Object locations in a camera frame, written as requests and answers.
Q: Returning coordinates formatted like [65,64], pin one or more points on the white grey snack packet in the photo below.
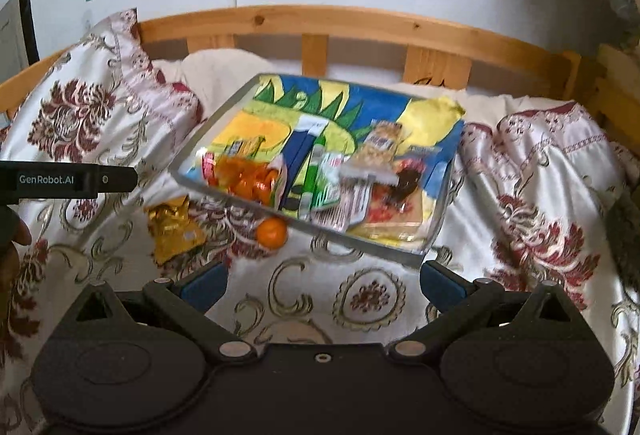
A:
[357,182]

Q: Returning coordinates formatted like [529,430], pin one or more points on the clear nut mix snack bag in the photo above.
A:
[378,149]

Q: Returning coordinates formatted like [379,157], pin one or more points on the orange tangerine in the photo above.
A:
[272,233]

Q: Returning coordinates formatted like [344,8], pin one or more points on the green white snack packet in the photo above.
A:
[328,187]

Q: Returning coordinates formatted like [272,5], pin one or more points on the gold foil snack packet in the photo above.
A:
[173,230]

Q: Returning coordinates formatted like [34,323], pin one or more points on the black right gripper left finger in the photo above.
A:
[132,361]

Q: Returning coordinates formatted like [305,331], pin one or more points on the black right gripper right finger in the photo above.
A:
[518,360]

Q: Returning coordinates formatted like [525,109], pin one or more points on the wooden bed headboard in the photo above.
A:
[436,51]

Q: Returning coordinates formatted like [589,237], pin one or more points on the orange red snack bag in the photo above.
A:
[246,178]

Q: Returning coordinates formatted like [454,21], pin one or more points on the brown rice cake packet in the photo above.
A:
[407,220]

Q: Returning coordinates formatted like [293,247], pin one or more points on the floral satin bedspread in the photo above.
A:
[526,204]

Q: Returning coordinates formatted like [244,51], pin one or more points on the yellow purple snack packet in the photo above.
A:
[245,148]

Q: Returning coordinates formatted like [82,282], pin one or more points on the green tube snack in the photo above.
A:
[316,154]

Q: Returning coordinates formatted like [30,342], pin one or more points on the dark brown clear snack packet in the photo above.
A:
[409,177]

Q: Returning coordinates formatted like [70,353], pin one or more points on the dark blue stick packet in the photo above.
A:
[298,146]

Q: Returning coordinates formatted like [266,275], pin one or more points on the white pillow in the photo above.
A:
[214,75]

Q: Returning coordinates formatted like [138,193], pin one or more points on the person's left hand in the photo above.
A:
[14,232]

